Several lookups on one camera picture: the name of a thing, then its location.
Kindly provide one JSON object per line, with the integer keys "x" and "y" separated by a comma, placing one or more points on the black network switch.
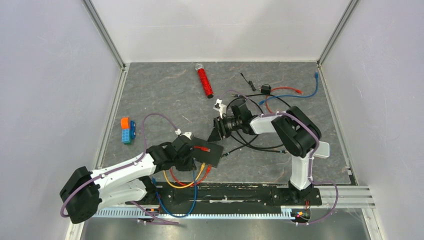
{"x": 208, "y": 153}

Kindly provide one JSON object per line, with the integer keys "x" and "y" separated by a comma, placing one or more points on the white plastic box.
{"x": 323, "y": 150}

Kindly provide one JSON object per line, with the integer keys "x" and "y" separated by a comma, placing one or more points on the blue orange toy bricks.
{"x": 128, "y": 130}

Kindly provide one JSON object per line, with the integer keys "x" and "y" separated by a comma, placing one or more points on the black cable teal collar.
{"x": 237, "y": 96}
{"x": 248, "y": 144}

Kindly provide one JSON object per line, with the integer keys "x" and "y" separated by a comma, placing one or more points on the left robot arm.
{"x": 87, "y": 191}

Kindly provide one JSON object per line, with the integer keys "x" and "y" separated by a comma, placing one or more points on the black power adapter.
{"x": 264, "y": 89}

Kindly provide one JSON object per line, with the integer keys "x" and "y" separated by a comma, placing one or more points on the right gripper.
{"x": 219, "y": 129}

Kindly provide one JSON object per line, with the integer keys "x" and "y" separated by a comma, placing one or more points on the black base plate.
{"x": 228, "y": 198}

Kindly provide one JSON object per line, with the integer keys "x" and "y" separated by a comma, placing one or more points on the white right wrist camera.
{"x": 220, "y": 107}

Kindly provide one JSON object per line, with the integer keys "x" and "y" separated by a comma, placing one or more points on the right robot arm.
{"x": 298, "y": 134}

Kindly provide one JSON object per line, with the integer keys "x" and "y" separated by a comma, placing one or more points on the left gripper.
{"x": 189, "y": 166}

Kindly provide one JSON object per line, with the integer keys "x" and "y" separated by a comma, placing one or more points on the red glitter tube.
{"x": 204, "y": 80}

